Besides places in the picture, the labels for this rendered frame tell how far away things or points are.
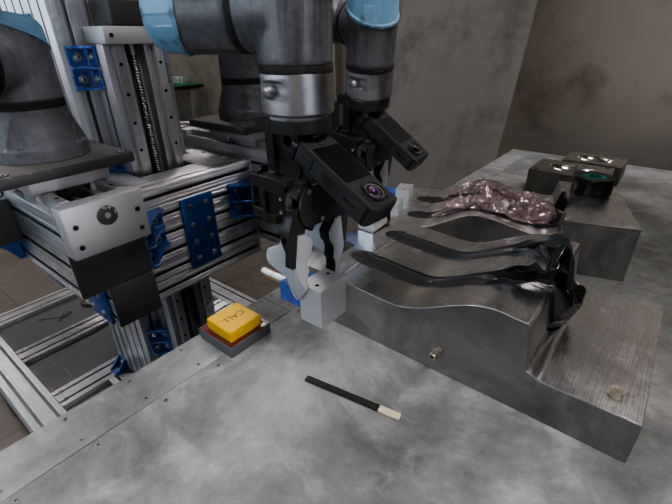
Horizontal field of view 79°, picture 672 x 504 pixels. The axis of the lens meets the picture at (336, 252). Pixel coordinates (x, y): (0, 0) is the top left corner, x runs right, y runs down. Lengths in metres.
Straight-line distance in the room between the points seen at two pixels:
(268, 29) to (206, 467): 0.46
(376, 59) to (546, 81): 3.17
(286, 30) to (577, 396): 0.49
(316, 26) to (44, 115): 0.58
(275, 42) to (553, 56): 3.42
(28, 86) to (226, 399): 0.60
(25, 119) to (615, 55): 3.47
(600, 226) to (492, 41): 2.57
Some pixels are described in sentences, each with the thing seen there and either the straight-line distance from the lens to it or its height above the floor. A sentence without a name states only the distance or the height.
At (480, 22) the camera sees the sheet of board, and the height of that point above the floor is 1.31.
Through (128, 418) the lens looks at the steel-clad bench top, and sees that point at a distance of 0.62.
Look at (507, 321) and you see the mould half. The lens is 0.53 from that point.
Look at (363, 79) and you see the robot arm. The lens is 0.67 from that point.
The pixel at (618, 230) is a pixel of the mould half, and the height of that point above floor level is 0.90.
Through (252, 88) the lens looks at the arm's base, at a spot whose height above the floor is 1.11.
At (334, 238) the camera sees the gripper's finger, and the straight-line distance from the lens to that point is 0.50.
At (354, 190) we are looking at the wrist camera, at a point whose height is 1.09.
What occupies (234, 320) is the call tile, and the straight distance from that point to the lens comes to 0.66.
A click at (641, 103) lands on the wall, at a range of 3.71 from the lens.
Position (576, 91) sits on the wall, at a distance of 3.75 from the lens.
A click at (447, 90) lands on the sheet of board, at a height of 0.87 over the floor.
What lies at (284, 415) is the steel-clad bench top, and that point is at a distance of 0.56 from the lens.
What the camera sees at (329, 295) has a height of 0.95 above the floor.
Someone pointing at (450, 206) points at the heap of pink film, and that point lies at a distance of 0.94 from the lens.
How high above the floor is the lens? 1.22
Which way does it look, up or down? 28 degrees down
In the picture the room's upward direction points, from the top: 1 degrees counter-clockwise
